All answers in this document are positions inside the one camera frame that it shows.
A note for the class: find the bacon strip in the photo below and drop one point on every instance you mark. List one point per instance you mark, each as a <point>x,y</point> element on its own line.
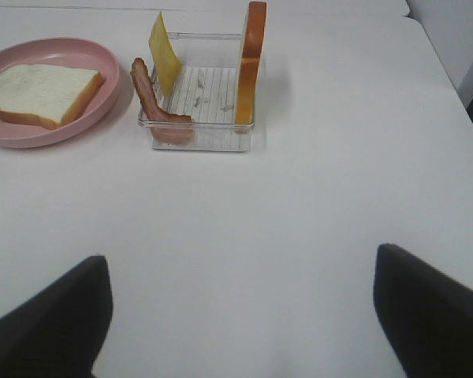
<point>151,106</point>

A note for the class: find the bread slice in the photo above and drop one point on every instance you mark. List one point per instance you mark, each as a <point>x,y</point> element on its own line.
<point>49,96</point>
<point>250,56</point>

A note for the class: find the yellow cheese slice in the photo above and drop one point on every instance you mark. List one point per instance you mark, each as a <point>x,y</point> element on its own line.
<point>167,63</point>

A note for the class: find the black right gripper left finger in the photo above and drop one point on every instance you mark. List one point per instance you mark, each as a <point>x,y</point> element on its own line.
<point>60,331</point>

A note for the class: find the clear right plastic tray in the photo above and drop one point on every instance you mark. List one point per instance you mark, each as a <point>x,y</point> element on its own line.
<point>205,90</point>

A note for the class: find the pink round plate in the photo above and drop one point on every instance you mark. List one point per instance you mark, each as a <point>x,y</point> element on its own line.
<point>70,52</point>

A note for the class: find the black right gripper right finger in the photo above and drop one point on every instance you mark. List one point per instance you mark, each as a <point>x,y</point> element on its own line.
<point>426,315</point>

